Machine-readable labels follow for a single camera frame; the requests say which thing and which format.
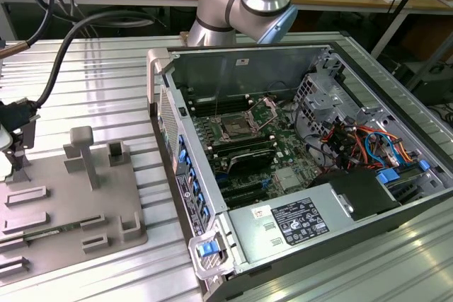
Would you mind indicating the blue slot retainer row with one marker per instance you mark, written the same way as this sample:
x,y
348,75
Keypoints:
x,y
198,189

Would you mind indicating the black RAM slot bank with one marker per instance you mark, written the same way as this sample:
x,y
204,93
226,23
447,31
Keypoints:
x,y
240,144
219,104

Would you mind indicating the CPU socket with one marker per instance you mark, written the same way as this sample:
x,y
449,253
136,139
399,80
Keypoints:
x,y
235,127

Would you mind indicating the black expansion slot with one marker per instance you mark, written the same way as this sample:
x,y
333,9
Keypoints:
x,y
244,192

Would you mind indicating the grey parts rack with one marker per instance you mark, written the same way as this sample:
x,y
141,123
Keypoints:
x,y
70,203

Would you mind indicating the green RAM stick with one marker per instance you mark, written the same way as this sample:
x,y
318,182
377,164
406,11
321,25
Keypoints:
x,y
49,231

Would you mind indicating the thin metal locking lever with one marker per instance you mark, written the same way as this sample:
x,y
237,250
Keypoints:
x,y
217,104

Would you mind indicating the blue case latch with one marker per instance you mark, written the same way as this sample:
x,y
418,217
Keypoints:
x,y
207,249

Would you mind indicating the black graphics card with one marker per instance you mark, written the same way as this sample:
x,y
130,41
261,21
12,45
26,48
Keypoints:
x,y
251,160

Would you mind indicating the grey power supply unit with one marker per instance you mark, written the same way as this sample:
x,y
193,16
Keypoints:
x,y
247,242

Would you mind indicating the white sticker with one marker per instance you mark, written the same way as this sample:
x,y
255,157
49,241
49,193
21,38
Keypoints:
x,y
261,211

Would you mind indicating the open grey PC case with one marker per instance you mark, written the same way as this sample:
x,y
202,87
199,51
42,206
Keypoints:
x,y
269,68

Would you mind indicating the silver chipset heatsink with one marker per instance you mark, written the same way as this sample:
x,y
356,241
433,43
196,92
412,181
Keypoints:
x,y
288,178

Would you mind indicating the green motherboard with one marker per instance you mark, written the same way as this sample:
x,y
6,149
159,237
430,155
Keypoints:
x,y
293,160

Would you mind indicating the black power supply label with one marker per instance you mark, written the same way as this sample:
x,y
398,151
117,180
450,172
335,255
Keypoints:
x,y
301,220

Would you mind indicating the perforated metal drive cage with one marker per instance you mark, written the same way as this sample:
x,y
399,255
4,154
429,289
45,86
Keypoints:
x,y
318,100

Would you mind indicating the black plastic shroud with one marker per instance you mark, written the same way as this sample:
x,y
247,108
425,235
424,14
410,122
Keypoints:
x,y
364,192

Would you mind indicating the small blue clip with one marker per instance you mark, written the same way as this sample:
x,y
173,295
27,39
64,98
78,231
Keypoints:
x,y
424,165

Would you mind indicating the black box under desk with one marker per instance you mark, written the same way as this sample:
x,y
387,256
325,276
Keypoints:
x,y
431,84

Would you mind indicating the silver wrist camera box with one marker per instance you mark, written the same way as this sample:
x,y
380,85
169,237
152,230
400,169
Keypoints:
x,y
3,139

